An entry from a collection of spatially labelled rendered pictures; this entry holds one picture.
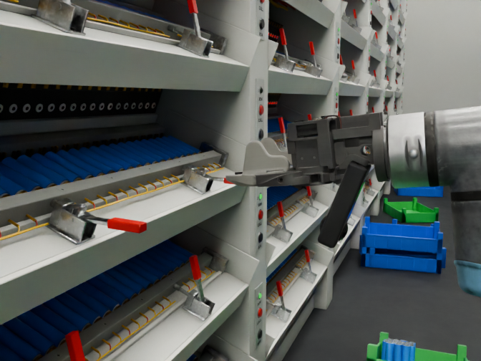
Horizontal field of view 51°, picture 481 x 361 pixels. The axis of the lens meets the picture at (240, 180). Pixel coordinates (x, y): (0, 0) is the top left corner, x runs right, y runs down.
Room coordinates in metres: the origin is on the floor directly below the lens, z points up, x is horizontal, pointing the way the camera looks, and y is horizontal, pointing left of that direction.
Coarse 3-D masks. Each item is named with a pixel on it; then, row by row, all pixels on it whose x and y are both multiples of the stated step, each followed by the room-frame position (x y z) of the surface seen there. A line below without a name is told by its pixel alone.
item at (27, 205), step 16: (176, 160) 0.72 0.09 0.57; (192, 160) 0.75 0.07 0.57; (208, 160) 0.80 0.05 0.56; (112, 176) 0.58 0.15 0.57; (128, 176) 0.59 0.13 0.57; (144, 176) 0.62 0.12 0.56; (160, 176) 0.67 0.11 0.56; (32, 192) 0.47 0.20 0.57; (48, 192) 0.48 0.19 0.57; (64, 192) 0.49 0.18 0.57; (80, 192) 0.51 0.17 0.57; (96, 192) 0.54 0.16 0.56; (112, 192) 0.57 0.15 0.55; (0, 208) 0.42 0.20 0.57; (16, 208) 0.43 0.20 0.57; (32, 208) 0.45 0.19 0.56; (48, 208) 0.47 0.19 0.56; (96, 208) 0.51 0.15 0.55; (0, 224) 0.42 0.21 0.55; (16, 224) 0.42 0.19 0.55; (48, 224) 0.45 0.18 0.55; (0, 240) 0.40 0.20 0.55
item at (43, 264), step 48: (192, 144) 0.89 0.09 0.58; (240, 144) 0.86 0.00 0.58; (144, 192) 0.63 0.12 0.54; (192, 192) 0.69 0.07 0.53; (240, 192) 0.84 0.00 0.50; (48, 240) 0.44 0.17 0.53; (96, 240) 0.47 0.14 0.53; (144, 240) 0.56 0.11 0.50; (0, 288) 0.36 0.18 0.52; (48, 288) 0.42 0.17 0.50
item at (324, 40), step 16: (272, 16) 1.57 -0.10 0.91; (288, 16) 1.56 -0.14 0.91; (304, 16) 1.54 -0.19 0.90; (336, 16) 1.53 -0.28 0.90; (288, 32) 1.56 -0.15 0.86; (304, 32) 1.54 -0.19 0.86; (320, 32) 1.52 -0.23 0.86; (304, 48) 1.54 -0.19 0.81; (320, 48) 1.52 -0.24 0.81; (336, 80) 1.56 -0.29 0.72; (288, 96) 1.55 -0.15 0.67; (304, 96) 1.54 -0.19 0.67; (320, 96) 1.52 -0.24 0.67; (304, 112) 1.54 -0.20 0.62; (320, 112) 1.52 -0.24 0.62; (320, 288) 1.51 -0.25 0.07; (320, 304) 1.51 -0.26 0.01
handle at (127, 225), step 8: (80, 208) 0.46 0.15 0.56; (80, 216) 0.46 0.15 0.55; (88, 216) 0.46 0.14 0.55; (104, 224) 0.45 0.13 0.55; (112, 224) 0.44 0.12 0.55; (120, 224) 0.44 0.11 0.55; (128, 224) 0.44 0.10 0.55; (136, 224) 0.43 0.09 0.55; (144, 224) 0.44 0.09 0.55; (136, 232) 0.43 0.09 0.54
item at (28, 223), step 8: (216, 168) 0.83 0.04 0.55; (176, 176) 0.71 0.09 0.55; (160, 184) 0.66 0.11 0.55; (168, 184) 0.68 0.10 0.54; (128, 192) 0.59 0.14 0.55; (136, 192) 0.61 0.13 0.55; (96, 200) 0.54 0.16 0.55; (112, 200) 0.56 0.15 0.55; (88, 208) 0.52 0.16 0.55; (40, 216) 0.46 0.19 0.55; (48, 216) 0.47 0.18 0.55; (24, 224) 0.44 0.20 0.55; (32, 224) 0.45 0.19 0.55; (40, 224) 0.46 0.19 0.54; (8, 232) 0.42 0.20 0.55
